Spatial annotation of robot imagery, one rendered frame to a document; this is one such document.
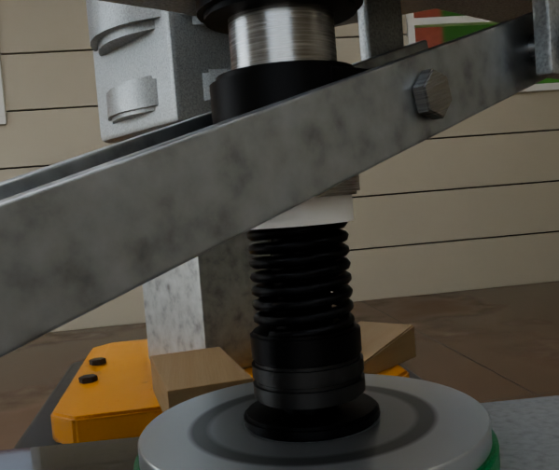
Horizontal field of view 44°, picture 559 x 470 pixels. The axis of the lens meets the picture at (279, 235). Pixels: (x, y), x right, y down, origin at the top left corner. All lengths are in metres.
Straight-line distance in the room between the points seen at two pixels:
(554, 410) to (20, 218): 0.40
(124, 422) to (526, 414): 0.56
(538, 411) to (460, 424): 0.12
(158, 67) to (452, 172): 5.99
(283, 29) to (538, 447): 0.29
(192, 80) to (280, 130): 0.66
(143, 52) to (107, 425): 0.52
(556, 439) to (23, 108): 6.29
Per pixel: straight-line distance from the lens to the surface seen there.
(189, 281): 1.04
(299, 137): 0.34
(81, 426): 0.94
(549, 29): 0.53
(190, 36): 1.00
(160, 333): 1.14
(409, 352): 1.06
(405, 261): 6.74
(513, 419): 0.52
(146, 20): 1.03
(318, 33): 0.41
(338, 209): 0.40
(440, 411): 0.45
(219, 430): 0.44
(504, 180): 7.10
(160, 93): 1.01
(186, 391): 0.81
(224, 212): 0.31
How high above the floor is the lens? 1.04
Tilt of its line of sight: 3 degrees down
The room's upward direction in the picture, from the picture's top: 5 degrees counter-clockwise
